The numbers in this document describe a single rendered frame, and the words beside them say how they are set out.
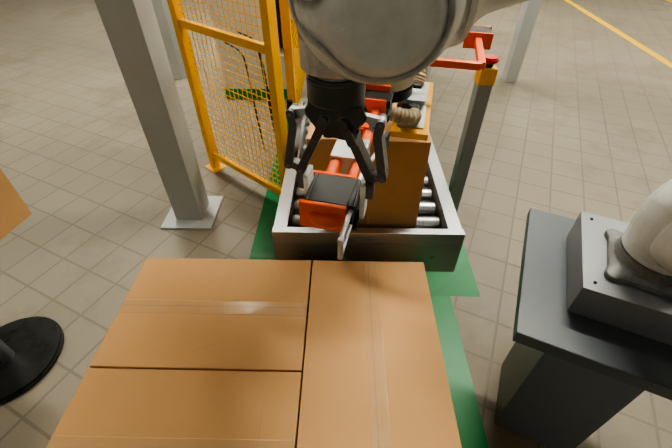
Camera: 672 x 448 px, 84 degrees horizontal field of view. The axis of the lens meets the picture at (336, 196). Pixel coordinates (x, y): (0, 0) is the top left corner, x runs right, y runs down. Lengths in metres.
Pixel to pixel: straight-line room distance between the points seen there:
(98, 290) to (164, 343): 1.06
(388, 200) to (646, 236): 0.72
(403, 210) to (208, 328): 0.76
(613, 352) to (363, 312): 0.64
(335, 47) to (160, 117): 1.85
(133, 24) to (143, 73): 0.21
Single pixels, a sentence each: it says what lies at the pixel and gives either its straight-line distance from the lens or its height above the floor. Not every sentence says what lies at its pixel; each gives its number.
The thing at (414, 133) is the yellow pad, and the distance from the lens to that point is 1.00.
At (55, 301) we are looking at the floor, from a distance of 2.36.
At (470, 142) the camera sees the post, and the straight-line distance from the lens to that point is 1.87.
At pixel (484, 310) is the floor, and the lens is 2.02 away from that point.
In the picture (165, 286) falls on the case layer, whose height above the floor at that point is 0.54.
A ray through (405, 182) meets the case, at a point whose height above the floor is 0.79.
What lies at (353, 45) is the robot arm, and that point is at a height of 1.51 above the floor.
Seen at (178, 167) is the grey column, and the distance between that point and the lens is 2.19.
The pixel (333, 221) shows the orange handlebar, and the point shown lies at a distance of 0.55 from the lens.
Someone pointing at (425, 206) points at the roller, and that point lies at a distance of 1.60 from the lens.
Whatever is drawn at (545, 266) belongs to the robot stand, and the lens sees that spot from 1.22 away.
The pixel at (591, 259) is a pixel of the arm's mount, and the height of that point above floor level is 0.85.
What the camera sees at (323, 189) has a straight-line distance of 0.58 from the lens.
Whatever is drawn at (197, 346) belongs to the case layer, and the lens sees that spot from 1.24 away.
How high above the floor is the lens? 1.58
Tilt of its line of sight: 40 degrees down
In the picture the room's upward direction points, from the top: straight up
